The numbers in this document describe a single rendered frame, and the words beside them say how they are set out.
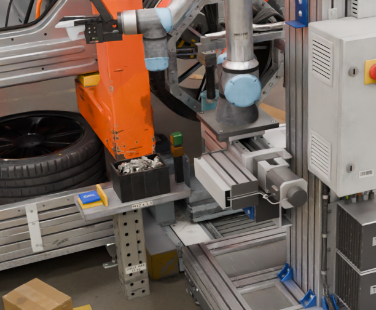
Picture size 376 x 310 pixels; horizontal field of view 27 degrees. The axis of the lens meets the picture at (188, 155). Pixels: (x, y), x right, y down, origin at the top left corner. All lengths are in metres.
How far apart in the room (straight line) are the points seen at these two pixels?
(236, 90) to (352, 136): 0.44
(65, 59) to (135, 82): 0.55
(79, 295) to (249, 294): 0.80
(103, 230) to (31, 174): 0.39
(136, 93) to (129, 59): 0.14
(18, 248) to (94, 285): 0.35
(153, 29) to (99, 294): 1.29
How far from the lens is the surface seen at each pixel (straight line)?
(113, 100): 3.01
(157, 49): 2.41
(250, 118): 2.63
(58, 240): 3.28
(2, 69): 3.42
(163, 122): 4.87
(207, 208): 3.50
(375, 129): 2.23
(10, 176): 3.27
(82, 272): 3.41
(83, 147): 3.34
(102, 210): 2.92
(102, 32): 2.41
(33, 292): 3.01
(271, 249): 3.07
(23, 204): 3.18
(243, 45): 2.42
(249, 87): 2.44
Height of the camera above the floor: 1.82
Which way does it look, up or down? 25 degrees down
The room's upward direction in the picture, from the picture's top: 4 degrees counter-clockwise
